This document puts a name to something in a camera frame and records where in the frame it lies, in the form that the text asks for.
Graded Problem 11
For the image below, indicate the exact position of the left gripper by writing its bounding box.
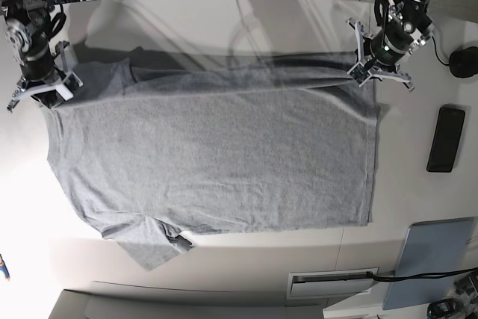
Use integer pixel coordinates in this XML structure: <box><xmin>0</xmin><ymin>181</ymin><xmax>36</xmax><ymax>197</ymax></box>
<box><xmin>347</xmin><ymin>17</ymin><xmax>415</xmax><ymax>91</ymax></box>

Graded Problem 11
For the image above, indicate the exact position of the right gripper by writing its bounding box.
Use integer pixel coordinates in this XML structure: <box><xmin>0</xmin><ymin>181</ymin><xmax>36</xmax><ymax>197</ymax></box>
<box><xmin>7</xmin><ymin>41</ymin><xmax>82</xmax><ymax>111</ymax></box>

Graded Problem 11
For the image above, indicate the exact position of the grey T-shirt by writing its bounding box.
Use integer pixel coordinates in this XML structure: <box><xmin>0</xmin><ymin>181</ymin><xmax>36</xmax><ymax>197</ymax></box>
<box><xmin>43</xmin><ymin>54</ymin><xmax>379</xmax><ymax>270</ymax></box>

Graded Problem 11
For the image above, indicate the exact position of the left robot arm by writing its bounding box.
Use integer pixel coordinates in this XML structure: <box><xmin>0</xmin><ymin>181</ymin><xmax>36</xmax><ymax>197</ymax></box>
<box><xmin>347</xmin><ymin>0</ymin><xmax>435</xmax><ymax>91</ymax></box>

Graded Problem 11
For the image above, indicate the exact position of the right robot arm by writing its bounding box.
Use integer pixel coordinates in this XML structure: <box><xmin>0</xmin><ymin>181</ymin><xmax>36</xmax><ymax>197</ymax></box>
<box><xmin>1</xmin><ymin>0</ymin><xmax>83</xmax><ymax>111</ymax></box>

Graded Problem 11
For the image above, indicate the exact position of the black computer mouse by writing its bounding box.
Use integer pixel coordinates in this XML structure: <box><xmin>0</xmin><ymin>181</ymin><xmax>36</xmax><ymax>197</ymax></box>
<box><xmin>449</xmin><ymin>46</ymin><xmax>478</xmax><ymax>78</ymax></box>

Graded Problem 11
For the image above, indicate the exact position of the black smartphone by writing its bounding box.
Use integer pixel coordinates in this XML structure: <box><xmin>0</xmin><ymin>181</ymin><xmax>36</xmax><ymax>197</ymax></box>
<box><xmin>426</xmin><ymin>105</ymin><xmax>466</xmax><ymax>173</ymax></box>

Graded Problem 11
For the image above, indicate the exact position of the orange blue tool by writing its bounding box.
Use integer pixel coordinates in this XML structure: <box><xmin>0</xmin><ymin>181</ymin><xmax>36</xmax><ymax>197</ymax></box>
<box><xmin>0</xmin><ymin>255</ymin><xmax>10</xmax><ymax>281</ymax></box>

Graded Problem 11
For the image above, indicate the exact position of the grey blue tablet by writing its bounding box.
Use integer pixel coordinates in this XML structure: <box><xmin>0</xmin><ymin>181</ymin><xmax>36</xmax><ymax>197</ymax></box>
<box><xmin>382</xmin><ymin>217</ymin><xmax>475</xmax><ymax>311</ymax></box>

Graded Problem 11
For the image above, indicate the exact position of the black cable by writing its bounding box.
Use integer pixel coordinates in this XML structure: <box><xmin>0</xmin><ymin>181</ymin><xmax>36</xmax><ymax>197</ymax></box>
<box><xmin>367</xmin><ymin>267</ymin><xmax>478</xmax><ymax>283</ymax></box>

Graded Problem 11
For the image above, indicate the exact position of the white cable tray slot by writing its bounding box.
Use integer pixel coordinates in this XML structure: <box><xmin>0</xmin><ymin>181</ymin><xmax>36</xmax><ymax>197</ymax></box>
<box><xmin>286</xmin><ymin>267</ymin><xmax>378</xmax><ymax>300</ymax></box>

